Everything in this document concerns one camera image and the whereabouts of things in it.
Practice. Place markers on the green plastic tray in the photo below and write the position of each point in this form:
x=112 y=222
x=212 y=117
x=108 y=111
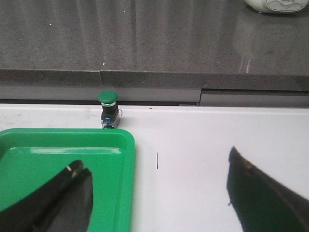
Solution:
x=31 y=157

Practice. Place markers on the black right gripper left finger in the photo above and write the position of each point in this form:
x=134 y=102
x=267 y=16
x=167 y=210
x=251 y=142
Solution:
x=63 y=204

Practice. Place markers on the grey stone counter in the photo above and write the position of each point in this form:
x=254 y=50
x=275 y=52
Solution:
x=169 y=52

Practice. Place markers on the green mushroom push button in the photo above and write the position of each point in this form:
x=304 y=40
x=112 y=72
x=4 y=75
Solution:
x=110 y=116

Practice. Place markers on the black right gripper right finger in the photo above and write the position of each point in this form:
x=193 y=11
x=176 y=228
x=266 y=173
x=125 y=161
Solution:
x=261 y=203

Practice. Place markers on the white appliance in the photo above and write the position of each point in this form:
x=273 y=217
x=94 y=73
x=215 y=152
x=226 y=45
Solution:
x=277 y=6

